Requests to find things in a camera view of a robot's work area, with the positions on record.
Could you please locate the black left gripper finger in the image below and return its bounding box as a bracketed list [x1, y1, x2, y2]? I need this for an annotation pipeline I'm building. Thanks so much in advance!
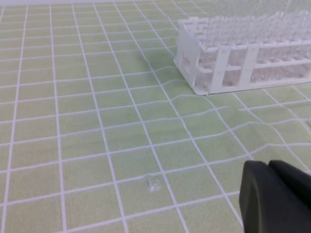
[239, 160, 311, 233]

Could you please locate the white test tube rack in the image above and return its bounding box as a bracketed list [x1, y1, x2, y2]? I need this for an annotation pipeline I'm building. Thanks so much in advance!
[174, 10, 311, 96]

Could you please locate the green checkered tablecloth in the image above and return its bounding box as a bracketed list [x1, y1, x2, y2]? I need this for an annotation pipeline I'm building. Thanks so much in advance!
[0, 0, 311, 233]

